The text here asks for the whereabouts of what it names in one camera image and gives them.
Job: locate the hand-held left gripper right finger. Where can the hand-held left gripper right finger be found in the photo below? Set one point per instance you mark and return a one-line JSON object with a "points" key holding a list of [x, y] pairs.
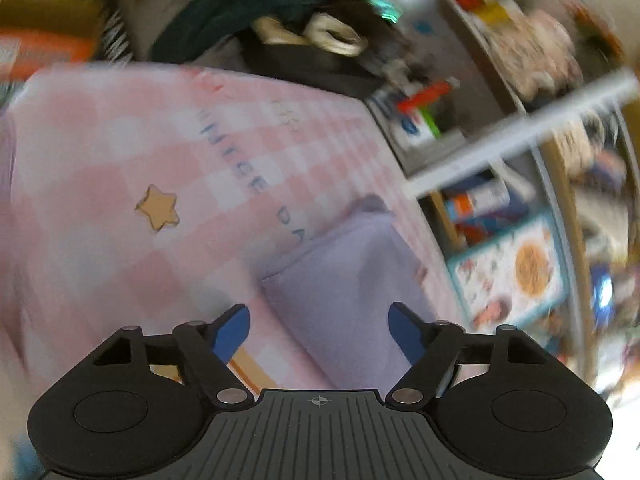
{"points": [[406, 334]]}

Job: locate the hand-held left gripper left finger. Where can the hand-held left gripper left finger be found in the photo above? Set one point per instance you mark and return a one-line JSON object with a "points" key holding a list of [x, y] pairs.
{"points": [[231, 334]]}

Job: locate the purple and pink sweater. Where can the purple and pink sweater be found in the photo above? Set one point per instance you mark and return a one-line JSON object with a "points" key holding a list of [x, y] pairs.
{"points": [[350, 280]]}

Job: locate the children's picture book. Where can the children's picture book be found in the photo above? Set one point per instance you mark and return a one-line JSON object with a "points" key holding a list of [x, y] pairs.
{"points": [[515, 265]]}

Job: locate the white and orange carton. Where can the white and orange carton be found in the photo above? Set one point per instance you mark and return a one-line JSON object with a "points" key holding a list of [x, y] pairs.
{"points": [[475, 202]]}

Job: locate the white plastic tub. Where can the white plastic tub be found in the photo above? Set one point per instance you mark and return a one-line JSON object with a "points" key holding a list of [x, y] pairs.
{"points": [[417, 127]]}

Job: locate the white wooden bookshelf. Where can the white wooden bookshelf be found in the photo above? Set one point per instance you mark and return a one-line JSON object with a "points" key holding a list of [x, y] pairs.
{"points": [[500, 147]]}

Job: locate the bundle of pens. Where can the bundle of pens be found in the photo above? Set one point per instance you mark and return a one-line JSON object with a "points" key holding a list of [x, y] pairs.
{"points": [[425, 95]]}

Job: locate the black box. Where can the black box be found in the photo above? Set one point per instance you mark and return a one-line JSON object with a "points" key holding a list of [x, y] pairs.
{"points": [[310, 67]]}

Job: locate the white wristwatch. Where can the white wristwatch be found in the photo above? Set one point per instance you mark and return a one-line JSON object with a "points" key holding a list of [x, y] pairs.
{"points": [[335, 37]]}

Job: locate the dark green cloth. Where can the dark green cloth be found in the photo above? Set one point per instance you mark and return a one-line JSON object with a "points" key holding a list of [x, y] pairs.
{"points": [[240, 5]]}

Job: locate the orange cardboard box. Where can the orange cardboard box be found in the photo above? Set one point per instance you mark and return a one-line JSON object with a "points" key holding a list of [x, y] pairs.
{"points": [[50, 52]]}

